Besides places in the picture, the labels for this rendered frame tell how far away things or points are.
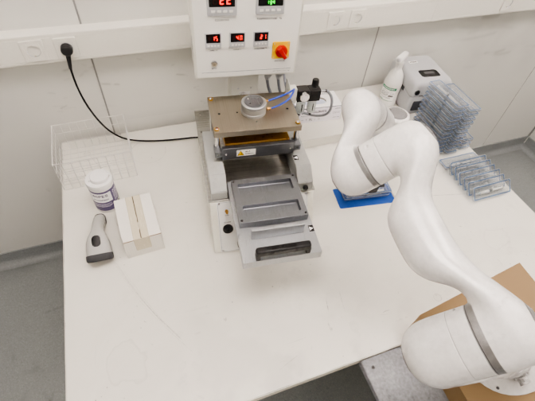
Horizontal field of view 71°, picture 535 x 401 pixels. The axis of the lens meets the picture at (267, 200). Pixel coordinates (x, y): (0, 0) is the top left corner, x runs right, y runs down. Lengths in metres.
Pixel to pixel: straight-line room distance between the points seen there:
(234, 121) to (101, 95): 0.66
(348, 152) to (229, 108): 0.50
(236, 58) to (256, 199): 0.45
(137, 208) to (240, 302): 0.46
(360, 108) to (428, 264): 0.37
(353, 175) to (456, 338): 0.36
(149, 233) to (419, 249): 0.82
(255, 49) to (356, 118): 0.49
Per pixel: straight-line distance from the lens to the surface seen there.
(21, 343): 2.19
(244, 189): 1.15
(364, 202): 1.50
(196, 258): 1.28
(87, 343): 1.23
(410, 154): 0.80
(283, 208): 1.11
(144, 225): 1.28
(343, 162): 0.84
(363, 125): 0.89
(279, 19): 1.23
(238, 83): 1.35
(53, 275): 2.31
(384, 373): 1.20
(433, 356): 0.75
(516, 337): 0.74
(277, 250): 0.99
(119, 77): 1.63
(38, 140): 1.81
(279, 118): 1.20
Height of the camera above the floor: 1.84
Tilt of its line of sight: 50 degrees down
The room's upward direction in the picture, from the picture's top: 6 degrees clockwise
